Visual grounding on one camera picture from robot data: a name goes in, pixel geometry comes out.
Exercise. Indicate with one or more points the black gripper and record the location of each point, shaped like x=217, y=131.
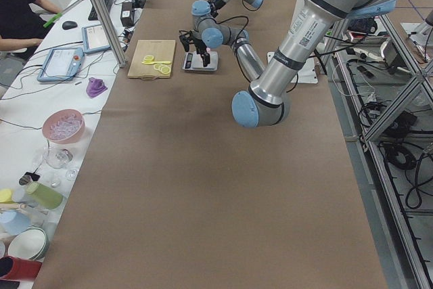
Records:
x=216, y=2
x=196, y=41

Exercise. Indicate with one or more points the silver digital kitchen scale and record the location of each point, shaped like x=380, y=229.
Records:
x=193, y=62

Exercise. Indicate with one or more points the green cup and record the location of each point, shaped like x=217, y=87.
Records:
x=43, y=195

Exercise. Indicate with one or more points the yellow cup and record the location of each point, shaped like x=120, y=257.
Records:
x=6, y=196

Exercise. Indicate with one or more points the light blue cup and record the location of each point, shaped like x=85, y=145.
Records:
x=14, y=222

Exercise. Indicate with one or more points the red cup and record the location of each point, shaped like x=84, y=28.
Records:
x=13, y=268

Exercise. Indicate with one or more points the wooden cutting board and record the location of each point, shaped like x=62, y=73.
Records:
x=160, y=49

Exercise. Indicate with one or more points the lemon slice on knife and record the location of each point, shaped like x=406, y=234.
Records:
x=148, y=59

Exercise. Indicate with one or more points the yellow plastic knife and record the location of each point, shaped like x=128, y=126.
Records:
x=156, y=62

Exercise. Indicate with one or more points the black power adapter box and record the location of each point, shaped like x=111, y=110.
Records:
x=127, y=15

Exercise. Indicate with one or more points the far blue teach pendant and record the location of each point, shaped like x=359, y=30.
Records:
x=94, y=39

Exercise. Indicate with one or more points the blue teach pendant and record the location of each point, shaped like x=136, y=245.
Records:
x=61, y=64
x=94, y=39

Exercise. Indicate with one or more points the purple cloth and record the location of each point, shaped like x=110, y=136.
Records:
x=95, y=87

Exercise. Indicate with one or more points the near blue teach pendant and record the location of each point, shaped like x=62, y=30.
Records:
x=61, y=64

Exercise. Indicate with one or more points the black computer mouse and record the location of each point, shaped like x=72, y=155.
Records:
x=67, y=25

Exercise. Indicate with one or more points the pink bowl with ice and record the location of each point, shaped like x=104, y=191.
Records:
x=64, y=126

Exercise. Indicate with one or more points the wine glass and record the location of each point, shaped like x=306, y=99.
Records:
x=58, y=158

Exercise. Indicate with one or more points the person in black shirt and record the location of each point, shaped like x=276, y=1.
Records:
x=21, y=28

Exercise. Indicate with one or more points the white green rimmed bowl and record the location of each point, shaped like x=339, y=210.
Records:
x=31, y=244

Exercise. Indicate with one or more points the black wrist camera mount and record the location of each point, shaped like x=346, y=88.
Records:
x=187, y=39

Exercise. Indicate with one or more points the lemon slice near handle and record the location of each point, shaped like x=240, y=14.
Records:
x=165, y=70

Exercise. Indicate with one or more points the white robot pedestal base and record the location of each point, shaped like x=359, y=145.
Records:
x=306, y=74

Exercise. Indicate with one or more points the aluminium frame post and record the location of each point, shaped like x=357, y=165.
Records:
x=112, y=37

